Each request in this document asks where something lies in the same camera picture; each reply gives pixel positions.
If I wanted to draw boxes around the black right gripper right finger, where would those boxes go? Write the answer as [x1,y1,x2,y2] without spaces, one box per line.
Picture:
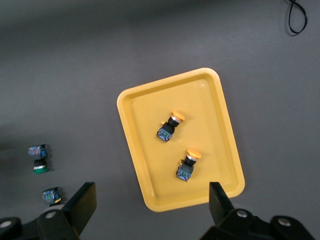
[199,181,316,240]

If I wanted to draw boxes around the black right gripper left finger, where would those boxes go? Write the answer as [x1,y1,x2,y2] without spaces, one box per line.
[0,181,98,240]

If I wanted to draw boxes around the yellow mushroom push button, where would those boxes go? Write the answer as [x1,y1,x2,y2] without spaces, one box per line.
[156,110,186,143]
[175,148,202,182]

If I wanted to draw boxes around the green mushroom push button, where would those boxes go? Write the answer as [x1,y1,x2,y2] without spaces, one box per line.
[41,186,62,206]
[28,143,50,174]

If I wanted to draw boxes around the yellow plastic tray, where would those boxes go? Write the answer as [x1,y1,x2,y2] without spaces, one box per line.
[116,67,246,213]

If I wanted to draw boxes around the thin black table cable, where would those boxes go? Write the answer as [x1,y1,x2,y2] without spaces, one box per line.
[285,0,308,37]

